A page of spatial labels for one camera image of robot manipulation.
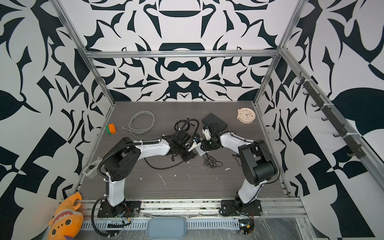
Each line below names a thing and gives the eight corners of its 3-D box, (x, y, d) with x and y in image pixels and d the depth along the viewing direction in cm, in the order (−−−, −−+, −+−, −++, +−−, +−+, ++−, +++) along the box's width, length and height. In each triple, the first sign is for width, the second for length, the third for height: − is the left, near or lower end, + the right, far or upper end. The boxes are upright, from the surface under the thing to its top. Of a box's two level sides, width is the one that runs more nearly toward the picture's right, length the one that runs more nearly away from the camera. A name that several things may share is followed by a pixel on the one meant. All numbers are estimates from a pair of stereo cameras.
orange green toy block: (104, 134, 103) (103, 132, 101) (108, 125, 108) (107, 123, 106) (115, 134, 103) (114, 132, 101) (119, 125, 108) (117, 123, 106)
